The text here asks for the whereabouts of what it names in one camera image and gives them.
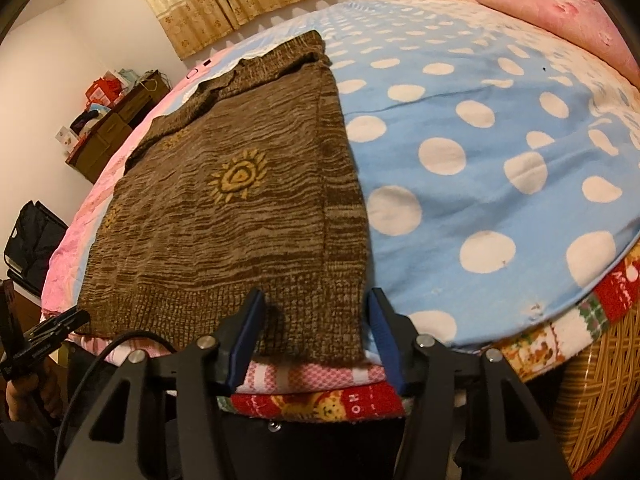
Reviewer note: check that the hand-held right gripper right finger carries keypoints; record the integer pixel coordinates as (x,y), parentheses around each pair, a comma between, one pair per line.
(382,340)

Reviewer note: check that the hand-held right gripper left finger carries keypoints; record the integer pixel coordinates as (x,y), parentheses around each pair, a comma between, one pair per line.
(247,340)

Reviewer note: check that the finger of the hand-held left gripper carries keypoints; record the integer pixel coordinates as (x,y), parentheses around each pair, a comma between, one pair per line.
(50,336)
(65,319)

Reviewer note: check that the brown knitted sun-print sweater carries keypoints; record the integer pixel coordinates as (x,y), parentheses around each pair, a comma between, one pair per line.
(225,235)

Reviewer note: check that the dark clothes pile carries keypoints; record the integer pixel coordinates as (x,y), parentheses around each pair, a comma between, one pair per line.
(85,120)

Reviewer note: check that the person's left hand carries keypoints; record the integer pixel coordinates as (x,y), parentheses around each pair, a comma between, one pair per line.
(22,400)

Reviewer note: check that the red checked under sheet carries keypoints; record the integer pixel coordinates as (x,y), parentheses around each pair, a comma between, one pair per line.
(310,375)

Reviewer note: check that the red cartoon printed blanket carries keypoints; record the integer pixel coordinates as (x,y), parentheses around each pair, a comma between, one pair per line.
(320,402)

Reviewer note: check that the white card box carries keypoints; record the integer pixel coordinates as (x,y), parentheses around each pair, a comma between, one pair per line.
(65,137)

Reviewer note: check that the brown wooden desk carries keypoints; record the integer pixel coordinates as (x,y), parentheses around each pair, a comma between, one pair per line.
(115,130)

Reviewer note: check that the bed with polka-dot sheet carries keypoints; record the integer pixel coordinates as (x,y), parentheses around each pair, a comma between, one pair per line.
(475,135)

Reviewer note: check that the woven rattan bed base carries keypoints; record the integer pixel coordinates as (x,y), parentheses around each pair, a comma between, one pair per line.
(600,400)

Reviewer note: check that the red gift bag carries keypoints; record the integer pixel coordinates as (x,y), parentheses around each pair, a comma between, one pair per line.
(102,90)

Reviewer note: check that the light blue paper bag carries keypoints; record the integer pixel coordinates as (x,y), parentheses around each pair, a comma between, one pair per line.
(129,76)

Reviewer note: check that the beige patterned window curtain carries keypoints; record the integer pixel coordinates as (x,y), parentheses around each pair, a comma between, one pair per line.
(200,10)

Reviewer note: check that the pink floral pillow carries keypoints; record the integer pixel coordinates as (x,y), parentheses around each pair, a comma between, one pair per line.
(560,15)

